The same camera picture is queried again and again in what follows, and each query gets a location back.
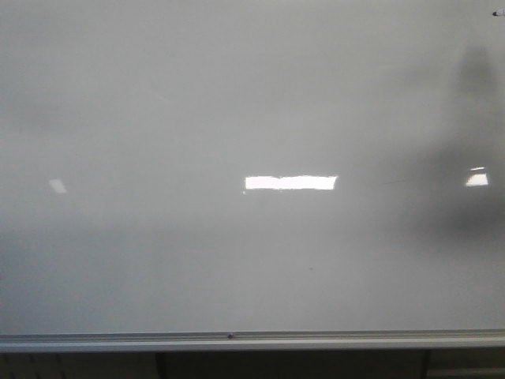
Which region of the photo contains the white black whiteboard marker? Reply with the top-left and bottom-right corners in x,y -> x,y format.
492,9 -> 505,17

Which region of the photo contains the white whiteboard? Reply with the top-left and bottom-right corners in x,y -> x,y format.
1,1 -> 504,335

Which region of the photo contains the aluminium whiteboard frame rail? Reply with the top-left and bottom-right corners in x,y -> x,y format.
1,329 -> 504,354

